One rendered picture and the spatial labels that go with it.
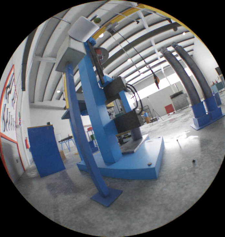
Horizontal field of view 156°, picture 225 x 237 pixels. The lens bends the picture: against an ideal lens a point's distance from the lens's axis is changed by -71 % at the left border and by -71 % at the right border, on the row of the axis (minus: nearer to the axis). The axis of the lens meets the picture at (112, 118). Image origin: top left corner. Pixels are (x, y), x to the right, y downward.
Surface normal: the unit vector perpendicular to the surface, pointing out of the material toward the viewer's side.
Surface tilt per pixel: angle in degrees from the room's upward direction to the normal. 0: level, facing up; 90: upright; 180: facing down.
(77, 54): 180
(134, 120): 90
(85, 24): 161
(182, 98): 90
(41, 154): 90
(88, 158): 90
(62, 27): 173
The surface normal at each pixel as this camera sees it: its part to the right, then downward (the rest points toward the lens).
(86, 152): 0.74, -0.34
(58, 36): 0.39, 0.92
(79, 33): 0.11, 0.91
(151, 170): -0.59, 0.07
